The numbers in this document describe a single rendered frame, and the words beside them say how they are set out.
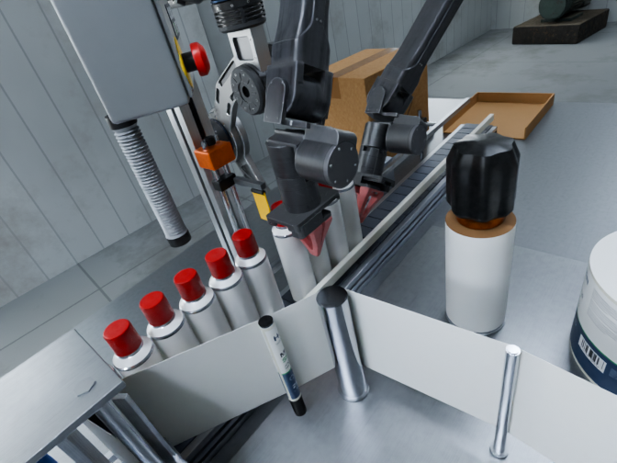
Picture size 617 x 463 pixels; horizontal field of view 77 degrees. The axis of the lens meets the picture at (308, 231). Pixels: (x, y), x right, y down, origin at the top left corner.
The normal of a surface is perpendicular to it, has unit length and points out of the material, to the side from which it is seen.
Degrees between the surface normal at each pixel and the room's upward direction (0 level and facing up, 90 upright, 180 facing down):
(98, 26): 90
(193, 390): 90
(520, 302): 0
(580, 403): 90
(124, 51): 90
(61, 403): 0
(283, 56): 61
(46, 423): 0
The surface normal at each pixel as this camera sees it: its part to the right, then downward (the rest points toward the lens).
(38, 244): 0.69, 0.28
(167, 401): 0.35, 0.47
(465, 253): -0.68, 0.52
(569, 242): -0.20, -0.81
